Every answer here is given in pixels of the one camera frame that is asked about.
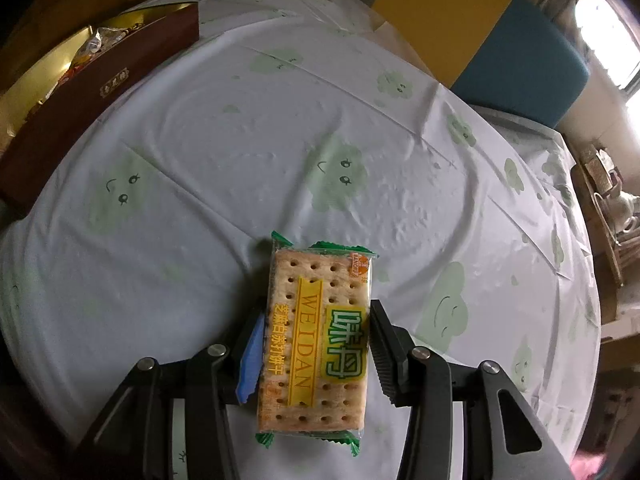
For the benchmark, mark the white cloud print tablecloth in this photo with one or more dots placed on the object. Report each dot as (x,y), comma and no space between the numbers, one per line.
(300,135)

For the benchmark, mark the window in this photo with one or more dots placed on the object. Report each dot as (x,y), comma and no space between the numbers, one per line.
(607,40)

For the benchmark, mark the grey yellow blue chair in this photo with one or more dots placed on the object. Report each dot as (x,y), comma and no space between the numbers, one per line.
(500,35)

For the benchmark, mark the green yellow cracker packet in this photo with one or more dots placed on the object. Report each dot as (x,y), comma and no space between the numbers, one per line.
(312,340)

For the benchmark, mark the white teapot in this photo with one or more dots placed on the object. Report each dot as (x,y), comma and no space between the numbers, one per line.
(625,212)

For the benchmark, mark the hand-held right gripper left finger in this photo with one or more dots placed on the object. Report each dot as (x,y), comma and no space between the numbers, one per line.
(252,360)

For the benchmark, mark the tissue box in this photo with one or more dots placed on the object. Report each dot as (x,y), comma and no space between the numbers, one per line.
(600,167)

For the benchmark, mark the pink cloth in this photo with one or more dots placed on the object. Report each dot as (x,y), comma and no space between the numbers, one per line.
(592,467)

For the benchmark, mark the gold tin box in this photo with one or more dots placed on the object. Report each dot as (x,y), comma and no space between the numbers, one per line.
(100,100)

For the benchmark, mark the orange snack packet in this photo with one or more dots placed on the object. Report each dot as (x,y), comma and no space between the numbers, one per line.
(75,72)

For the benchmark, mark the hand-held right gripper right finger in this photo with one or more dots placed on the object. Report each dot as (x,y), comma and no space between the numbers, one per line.
(382,355)

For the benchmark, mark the brown foil snack packet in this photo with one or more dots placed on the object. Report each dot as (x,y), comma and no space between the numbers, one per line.
(105,42)

